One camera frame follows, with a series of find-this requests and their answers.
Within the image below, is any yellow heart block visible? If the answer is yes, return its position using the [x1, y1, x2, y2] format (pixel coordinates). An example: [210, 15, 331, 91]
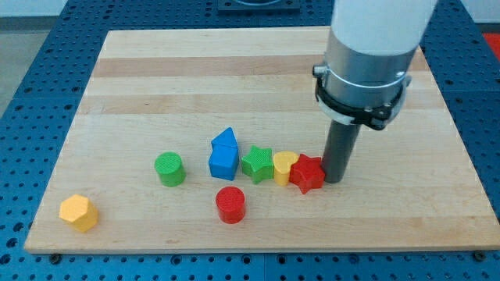
[273, 151, 299, 186]

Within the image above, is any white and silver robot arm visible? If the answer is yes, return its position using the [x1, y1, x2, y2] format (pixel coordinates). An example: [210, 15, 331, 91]
[312, 0, 437, 130]

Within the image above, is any wooden board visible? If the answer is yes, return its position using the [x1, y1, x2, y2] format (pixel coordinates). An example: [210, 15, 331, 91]
[24, 27, 499, 254]

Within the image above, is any yellow hexagon block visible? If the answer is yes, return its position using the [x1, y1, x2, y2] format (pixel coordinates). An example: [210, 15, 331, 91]
[59, 194, 98, 233]

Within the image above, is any green cylinder block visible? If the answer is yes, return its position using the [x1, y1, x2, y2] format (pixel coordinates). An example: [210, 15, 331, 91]
[154, 151, 186, 187]

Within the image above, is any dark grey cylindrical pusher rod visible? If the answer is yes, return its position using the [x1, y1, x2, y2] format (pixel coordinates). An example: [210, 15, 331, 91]
[321, 120, 360, 183]

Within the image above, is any red cylinder block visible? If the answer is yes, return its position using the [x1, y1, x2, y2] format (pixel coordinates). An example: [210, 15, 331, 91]
[215, 186, 246, 224]

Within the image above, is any green star block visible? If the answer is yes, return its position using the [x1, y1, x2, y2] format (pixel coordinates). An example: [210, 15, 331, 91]
[241, 145, 274, 184]

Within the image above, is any red star block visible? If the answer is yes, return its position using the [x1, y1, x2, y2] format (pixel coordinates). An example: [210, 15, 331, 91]
[289, 154, 325, 194]

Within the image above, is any blue triangle block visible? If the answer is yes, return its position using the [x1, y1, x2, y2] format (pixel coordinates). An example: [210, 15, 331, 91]
[211, 127, 238, 149]

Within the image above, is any blue cube block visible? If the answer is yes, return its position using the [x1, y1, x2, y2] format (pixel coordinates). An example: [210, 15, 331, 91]
[209, 145, 239, 180]

